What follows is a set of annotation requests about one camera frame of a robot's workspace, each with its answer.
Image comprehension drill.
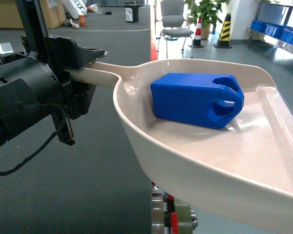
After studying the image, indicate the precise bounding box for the black cable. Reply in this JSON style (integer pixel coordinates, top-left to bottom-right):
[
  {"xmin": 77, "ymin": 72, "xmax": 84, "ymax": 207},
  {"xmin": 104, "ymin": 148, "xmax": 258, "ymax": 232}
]
[{"xmin": 0, "ymin": 103, "xmax": 68, "ymax": 176}]

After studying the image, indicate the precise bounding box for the steel shelf rack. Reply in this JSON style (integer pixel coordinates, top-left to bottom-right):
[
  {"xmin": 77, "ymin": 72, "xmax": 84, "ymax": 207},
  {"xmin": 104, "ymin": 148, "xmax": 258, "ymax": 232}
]
[{"xmin": 246, "ymin": 0, "xmax": 293, "ymax": 54}]

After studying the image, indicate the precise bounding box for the orange can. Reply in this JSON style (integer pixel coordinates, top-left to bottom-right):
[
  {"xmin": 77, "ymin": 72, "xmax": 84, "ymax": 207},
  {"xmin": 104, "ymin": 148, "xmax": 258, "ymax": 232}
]
[{"xmin": 79, "ymin": 15, "xmax": 86, "ymax": 27}]

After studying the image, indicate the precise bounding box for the black box with label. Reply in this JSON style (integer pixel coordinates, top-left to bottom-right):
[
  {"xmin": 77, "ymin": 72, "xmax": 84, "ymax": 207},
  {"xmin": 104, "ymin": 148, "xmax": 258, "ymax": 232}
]
[{"xmin": 125, "ymin": 4, "xmax": 140, "ymax": 23}]

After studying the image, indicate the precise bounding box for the beige plastic scoop tray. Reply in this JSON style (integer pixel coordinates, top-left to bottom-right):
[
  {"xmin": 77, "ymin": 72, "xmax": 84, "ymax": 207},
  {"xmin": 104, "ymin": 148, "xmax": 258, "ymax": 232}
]
[{"xmin": 69, "ymin": 58, "xmax": 293, "ymax": 234}]

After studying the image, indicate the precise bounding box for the blue plastic part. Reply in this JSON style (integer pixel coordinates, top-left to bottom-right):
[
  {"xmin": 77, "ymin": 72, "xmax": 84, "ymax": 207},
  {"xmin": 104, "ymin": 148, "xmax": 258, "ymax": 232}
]
[{"xmin": 150, "ymin": 73, "xmax": 245, "ymax": 129}]

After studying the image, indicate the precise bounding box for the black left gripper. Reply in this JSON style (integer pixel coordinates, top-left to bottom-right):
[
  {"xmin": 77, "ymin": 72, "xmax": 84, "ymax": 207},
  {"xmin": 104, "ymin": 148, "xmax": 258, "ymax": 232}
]
[{"xmin": 45, "ymin": 36, "xmax": 108, "ymax": 119}]

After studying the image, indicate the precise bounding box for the yellow black traffic cone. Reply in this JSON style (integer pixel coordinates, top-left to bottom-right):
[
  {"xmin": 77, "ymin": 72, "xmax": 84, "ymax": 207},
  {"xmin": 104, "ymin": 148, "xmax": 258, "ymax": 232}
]
[{"xmin": 213, "ymin": 13, "xmax": 232, "ymax": 49}]

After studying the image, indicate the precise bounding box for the large open cardboard box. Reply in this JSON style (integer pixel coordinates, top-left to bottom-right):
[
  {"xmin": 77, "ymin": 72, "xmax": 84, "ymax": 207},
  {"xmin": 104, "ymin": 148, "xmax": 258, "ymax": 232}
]
[{"xmin": 0, "ymin": 0, "xmax": 66, "ymax": 29}]

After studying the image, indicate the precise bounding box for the potted green plant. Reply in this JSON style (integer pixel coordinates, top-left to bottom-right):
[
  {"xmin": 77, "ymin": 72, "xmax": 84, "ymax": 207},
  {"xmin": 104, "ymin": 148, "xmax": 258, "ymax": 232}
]
[{"xmin": 185, "ymin": 0, "xmax": 229, "ymax": 39}]

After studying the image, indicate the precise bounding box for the grey office chair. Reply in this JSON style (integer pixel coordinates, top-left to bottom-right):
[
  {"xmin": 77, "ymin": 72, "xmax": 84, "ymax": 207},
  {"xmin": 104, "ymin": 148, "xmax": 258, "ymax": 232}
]
[{"xmin": 159, "ymin": 0, "xmax": 194, "ymax": 58}]

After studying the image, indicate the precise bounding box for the red white traffic cone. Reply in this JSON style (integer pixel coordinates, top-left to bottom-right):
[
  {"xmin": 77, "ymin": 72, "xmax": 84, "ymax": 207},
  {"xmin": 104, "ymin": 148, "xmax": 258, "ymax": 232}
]
[{"xmin": 190, "ymin": 17, "xmax": 204, "ymax": 48}]

